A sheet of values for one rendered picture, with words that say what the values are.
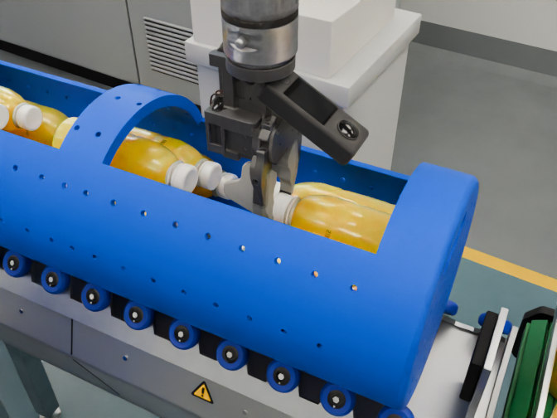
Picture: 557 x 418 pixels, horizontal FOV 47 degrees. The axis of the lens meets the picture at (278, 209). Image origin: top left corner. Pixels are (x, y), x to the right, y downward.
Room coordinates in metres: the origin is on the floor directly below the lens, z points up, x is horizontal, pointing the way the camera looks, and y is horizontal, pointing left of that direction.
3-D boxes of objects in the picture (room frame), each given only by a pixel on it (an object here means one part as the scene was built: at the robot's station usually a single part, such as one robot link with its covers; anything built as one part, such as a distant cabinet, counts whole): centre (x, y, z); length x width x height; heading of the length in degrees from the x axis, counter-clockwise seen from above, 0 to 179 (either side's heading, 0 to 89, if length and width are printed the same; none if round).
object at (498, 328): (0.47, -0.25, 0.99); 0.10 x 0.02 x 0.12; 154
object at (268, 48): (0.58, 0.02, 1.37); 0.08 x 0.08 x 0.05
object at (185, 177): (0.64, 0.12, 1.15); 0.04 x 0.02 x 0.04; 154
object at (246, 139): (0.59, 0.03, 1.29); 0.09 x 0.08 x 0.12; 64
